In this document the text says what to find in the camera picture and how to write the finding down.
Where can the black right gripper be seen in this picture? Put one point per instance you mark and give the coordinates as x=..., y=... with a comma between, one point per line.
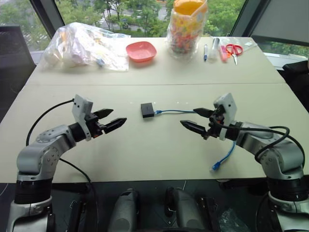
x=214, y=128

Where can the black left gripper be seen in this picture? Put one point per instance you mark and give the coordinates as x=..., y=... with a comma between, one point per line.
x=93, y=123

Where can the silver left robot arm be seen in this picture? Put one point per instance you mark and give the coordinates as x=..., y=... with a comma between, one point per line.
x=48, y=149

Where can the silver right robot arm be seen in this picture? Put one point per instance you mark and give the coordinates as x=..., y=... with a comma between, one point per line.
x=282, y=159

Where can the small black adapter box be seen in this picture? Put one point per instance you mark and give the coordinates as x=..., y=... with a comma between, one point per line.
x=147, y=110

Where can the blue marker pen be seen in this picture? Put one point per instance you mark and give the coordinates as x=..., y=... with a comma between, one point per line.
x=205, y=52

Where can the pink highlighter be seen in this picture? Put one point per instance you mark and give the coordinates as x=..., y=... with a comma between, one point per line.
x=223, y=53

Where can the pink plastic bowl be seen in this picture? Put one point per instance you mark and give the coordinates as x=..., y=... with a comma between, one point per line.
x=141, y=51

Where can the clear plastic bag with items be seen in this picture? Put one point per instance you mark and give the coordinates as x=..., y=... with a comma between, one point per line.
x=82, y=46

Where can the bag of colourful candy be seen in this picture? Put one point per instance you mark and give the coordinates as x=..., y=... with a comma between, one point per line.
x=184, y=31

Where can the small clear plastic packet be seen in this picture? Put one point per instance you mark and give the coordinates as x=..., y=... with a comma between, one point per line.
x=249, y=44

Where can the grey rounded robot leg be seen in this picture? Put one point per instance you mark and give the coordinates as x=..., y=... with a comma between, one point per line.
x=186, y=212
x=125, y=212

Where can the dark chair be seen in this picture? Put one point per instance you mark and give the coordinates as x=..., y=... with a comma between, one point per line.
x=298, y=79

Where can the black mesh chair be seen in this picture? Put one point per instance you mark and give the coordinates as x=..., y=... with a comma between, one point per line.
x=14, y=65

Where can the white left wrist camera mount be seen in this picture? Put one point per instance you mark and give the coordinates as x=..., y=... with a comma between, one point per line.
x=80, y=106

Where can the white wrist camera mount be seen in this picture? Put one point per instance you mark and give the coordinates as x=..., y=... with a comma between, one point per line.
x=229, y=101
x=80, y=106

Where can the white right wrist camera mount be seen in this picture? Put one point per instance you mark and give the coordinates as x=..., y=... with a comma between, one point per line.
x=229, y=101

